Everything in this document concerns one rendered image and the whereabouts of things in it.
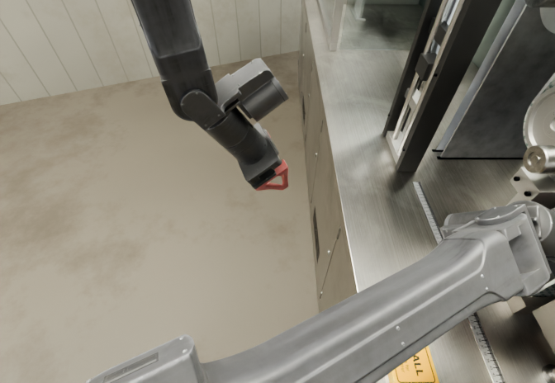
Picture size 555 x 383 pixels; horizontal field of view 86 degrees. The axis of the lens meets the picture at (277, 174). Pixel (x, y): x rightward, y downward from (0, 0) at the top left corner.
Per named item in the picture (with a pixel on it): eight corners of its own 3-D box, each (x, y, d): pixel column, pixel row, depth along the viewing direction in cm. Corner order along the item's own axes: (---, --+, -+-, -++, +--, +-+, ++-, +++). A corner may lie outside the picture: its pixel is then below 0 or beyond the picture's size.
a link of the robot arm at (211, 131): (190, 109, 44) (198, 132, 40) (227, 80, 43) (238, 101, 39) (219, 135, 49) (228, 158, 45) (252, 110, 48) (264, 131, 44)
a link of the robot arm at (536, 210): (549, 243, 32) (544, 194, 34) (482, 244, 38) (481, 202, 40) (581, 258, 34) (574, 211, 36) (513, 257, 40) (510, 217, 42)
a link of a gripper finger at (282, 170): (289, 160, 58) (266, 133, 51) (305, 186, 54) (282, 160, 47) (262, 179, 59) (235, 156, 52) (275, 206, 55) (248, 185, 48)
